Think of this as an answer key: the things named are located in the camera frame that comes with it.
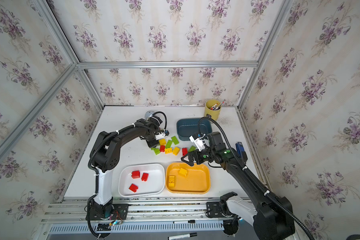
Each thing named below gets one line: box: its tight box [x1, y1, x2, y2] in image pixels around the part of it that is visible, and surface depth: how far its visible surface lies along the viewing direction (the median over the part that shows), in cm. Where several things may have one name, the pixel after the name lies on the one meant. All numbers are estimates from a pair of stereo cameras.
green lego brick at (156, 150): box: [151, 147, 161, 156], surface depth 97 cm
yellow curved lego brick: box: [168, 175, 175, 187], surface depth 85 cm
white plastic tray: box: [118, 163, 166, 198], surface depth 84 cm
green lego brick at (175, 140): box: [171, 136, 180, 145], surface depth 103 cm
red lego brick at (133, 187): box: [128, 183, 139, 193], surface depth 82 cm
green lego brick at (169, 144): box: [165, 139, 173, 149], surface depth 100 cm
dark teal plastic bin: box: [176, 118, 213, 141], surface depth 109 cm
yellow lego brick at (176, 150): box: [172, 146, 181, 156], surface depth 95 cm
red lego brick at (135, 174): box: [131, 170, 141, 179], surface depth 86 cm
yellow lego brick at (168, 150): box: [165, 147, 173, 154], surface depth 95 cm
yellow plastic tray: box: [165, 162, 211, 195], surface depth 85 cm
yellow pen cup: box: [204, 99, 222, 121], surface depth 107 cm
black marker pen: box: [168, 232, 198, 240], surface depth 68 cm
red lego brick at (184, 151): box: [182, 147, 188, 157], surface depth 95 cm
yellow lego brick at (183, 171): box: [179, 167, 188, 177], surface depth 86 cm
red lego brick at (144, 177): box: [141, 172, 149, 182], surface depth 86 cm
